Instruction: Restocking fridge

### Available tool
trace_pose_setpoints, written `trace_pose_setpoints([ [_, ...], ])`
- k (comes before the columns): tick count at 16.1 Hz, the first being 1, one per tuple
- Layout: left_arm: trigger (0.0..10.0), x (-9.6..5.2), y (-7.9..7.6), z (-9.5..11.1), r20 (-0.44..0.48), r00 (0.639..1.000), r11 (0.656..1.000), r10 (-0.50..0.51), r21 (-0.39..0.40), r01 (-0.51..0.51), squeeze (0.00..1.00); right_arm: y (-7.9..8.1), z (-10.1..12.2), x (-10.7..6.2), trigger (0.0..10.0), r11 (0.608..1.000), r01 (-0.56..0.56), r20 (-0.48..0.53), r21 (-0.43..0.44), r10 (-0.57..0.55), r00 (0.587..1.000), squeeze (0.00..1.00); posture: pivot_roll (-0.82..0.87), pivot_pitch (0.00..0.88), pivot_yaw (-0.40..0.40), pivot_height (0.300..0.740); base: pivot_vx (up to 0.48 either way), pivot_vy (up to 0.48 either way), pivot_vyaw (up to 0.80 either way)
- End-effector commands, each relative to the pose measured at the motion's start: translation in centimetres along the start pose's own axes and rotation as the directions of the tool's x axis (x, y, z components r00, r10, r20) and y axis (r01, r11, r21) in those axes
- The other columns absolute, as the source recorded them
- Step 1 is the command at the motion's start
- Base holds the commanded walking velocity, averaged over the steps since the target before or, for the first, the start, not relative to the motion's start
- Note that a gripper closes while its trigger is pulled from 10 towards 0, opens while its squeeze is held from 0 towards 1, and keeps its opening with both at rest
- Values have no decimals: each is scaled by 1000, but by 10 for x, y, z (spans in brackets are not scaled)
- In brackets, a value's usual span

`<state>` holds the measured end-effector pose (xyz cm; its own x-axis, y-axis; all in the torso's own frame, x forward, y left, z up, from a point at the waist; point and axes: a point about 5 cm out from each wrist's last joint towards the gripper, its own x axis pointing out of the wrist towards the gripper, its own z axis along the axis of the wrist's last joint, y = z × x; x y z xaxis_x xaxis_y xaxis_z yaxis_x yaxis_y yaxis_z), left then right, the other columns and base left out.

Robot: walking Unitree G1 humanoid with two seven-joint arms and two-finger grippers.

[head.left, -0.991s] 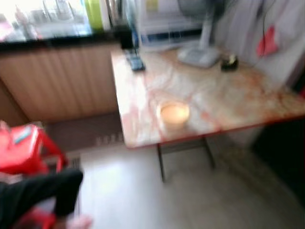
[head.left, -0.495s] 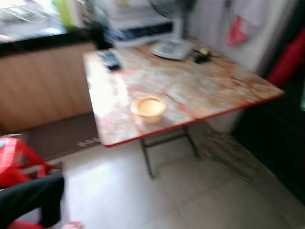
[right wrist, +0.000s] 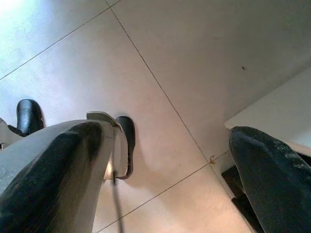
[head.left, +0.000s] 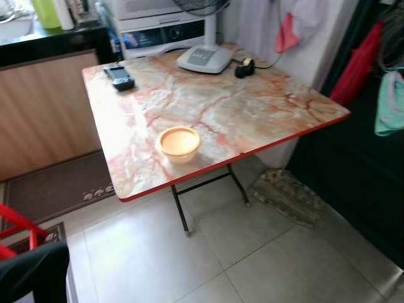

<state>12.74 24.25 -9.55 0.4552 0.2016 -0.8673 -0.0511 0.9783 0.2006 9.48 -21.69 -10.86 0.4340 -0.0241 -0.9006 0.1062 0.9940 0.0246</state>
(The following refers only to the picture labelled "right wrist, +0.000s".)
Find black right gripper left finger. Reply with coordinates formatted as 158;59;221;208
0;121;104;233

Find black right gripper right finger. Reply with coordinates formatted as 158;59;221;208
228;126;311;233

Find white furniture panel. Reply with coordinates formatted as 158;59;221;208
220;67;311;233

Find grey robot right leg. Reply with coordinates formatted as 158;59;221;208
0;111;136;233

